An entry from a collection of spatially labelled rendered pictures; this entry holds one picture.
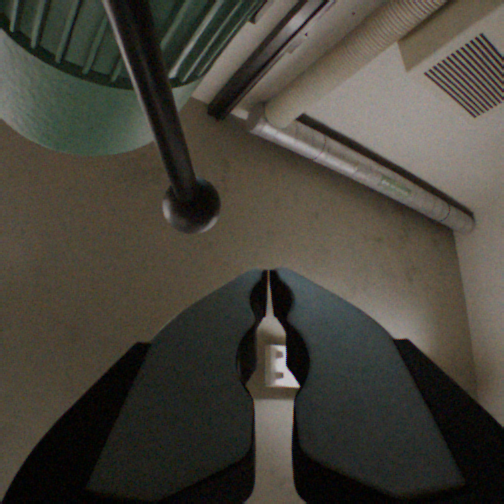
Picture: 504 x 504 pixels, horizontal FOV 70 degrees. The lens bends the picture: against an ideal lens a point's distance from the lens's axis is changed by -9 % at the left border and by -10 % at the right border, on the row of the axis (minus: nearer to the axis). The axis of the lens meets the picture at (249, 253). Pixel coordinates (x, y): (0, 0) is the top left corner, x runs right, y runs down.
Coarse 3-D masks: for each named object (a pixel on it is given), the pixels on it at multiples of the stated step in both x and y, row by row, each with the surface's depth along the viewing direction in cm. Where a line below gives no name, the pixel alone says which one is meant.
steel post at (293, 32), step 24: (312, 0) 139; (336, 0) 138; (288, 24) 150; (312, 24) 149; (264, 48) 162; (288, 48) 162; (240, 72) 178; (264, 72) 175; (216, 96) 197; (240, 96) 187; (216, 120) 204
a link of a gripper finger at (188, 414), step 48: (240, 288) 11; (192, 336) 9; (240, 336) 9; (144, 384) 8; (192, 384) 8; (240, 384) 8; (144, 432) 7; (192, 432) 7; (240, 432) 7; (96, 480) 6; (144, 480) 6; (192, 480) 6; (240, 480) 7
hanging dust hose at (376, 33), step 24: (408, 0) 128; (432, 0) 124; (360, 24) 147; (384, 24) 138; (408, 24) 135; (336, 48) 158; (360, 48) 150; (384, 48) 148; (312, 72) 169; (336, 72) 162; (288, 96) 181; (312, 96) 176; (288, 120) 193
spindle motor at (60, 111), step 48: (0, 0) 17; (48, 0) 16; (96, 0) 16; (192, 0) 17; (240, 0) 18; (0, 48) 20; (48, 48) 19; (96, 48) 19; (192, 48) 21; (0, 96) 23; (48, 96) 22; (96, 96) 22; (48, 144) 26; (96, 144) 27; (144, 144) 30
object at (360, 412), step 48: (288, 288) 11; (288, 336) 10; (336, 336) 9; (384, 336) 9; (336, 384) 8; (384, 384) 8; (336, 432) 7; (384, 432) 7; (432, 432) 6; (336, 480) 6; (384, 480) 6; (432, 480) 6
